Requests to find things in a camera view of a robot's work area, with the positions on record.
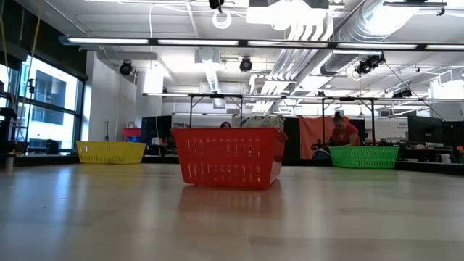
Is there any yellow extension cable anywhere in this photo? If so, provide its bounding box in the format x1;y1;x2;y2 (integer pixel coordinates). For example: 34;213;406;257
0;0;41;153

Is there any yellow plastic basket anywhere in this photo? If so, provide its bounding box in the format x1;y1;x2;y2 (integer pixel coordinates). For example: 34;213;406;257
75;141;148;165

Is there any patterned box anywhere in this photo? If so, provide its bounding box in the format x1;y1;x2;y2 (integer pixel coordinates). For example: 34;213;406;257
231;115;286;128

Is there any black tripod stand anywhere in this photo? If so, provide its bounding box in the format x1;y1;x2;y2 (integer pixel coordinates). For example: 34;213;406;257
24;78;36;144

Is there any red plastic basket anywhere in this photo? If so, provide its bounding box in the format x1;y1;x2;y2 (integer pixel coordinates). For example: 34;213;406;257
171;126;289;190

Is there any blue round bag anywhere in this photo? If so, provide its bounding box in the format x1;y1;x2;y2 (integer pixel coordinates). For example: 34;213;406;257
312;149;332;162

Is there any black overhead mount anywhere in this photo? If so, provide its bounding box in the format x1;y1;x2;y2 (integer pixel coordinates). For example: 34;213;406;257
248;0;329;9

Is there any black metal station frame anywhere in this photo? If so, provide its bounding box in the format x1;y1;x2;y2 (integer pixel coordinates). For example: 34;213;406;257
142;91;464;146

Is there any black equipment rack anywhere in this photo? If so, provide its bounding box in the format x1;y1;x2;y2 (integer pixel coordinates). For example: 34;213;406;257
0;107;20;155

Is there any white ring lamp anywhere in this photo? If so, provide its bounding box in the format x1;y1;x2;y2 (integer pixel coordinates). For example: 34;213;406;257
211;9;233;30

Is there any orange fabric partition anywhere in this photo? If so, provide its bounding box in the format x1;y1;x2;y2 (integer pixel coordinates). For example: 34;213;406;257
299;115;351;160

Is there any long LED light bar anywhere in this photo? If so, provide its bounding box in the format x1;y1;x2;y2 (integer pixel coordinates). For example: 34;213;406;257
58;35;464;52

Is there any silver ventilation duct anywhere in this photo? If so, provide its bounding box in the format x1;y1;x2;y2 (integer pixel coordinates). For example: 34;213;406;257
320;0;403;77

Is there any large window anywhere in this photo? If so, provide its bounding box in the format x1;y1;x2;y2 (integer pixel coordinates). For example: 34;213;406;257
0;54;86;155

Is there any green plastic basket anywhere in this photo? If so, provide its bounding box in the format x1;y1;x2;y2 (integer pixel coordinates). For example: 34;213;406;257
328;146;400;170

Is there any black aluminium table frame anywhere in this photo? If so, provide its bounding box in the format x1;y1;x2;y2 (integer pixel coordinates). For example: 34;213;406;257
0;154;464;178

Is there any black cabinet panel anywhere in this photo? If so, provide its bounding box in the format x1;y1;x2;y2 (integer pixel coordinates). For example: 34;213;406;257
283;116;301;160

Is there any black computer monitor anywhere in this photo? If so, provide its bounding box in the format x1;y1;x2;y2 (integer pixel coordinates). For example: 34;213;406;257
140;115;173;145
442;121;464;148
407;115;445;145

